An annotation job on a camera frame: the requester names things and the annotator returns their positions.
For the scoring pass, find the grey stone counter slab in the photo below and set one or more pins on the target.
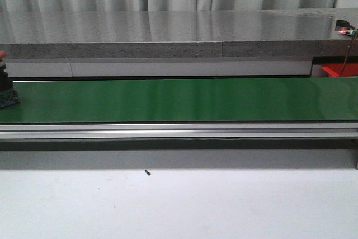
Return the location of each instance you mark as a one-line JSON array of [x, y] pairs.
[[175, 34]]

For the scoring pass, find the green conveyor belt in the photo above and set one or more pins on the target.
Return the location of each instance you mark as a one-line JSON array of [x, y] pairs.
[[186, 100]]

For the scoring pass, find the red plastic tray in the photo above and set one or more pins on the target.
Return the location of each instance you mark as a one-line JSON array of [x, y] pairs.
[[338, 70]]

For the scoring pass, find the small green circuit board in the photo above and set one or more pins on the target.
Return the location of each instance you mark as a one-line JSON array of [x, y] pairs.
[[344, 27]]

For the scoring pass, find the aluminium conveyor frame rail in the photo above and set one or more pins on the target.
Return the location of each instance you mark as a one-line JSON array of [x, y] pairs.
[[286, 130]]

